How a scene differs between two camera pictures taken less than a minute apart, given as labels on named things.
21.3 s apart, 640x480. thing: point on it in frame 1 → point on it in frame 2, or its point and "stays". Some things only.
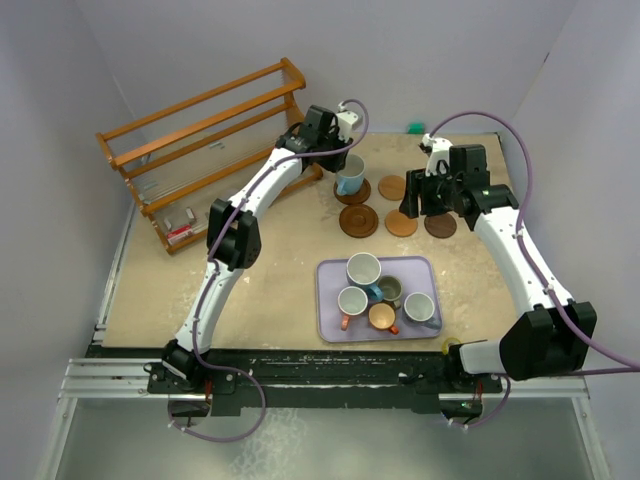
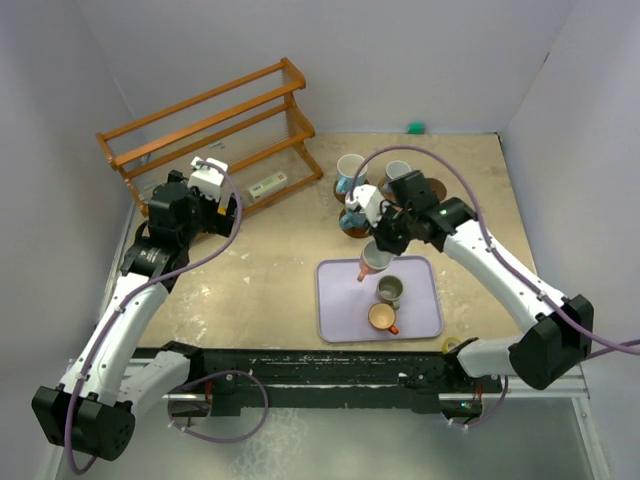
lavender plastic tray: x=418 y=274 stays
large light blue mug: x=350 y=179 stays
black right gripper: x=410 y=204 → x=384 y=240
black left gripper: x=338 y=163 → x=218 y=223
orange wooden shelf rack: x=179 y=159 stays
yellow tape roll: x=445 y=346 stays
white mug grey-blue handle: x=419 y=307 → x=394 y=169
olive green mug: x=392 y=287 stays
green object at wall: x=416 y=128 stays
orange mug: x=382 y=316 stays
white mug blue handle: x=364 y=269 → x=353 y=220
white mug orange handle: x=352 y=300 → x=373 y=260
